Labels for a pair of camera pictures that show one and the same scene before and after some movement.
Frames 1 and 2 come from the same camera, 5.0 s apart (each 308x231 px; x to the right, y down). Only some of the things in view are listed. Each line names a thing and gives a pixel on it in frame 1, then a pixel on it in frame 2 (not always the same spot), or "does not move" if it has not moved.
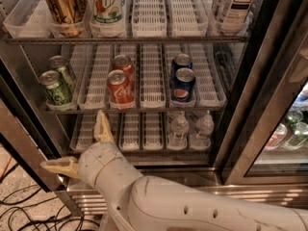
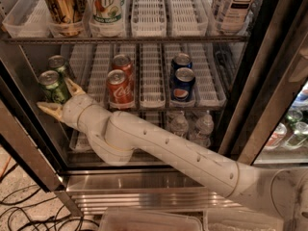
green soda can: [58, 63] does not move
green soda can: [55, 88] does not move
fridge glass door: [267, 140] does not move
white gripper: [93, 160] -> [73, 111]
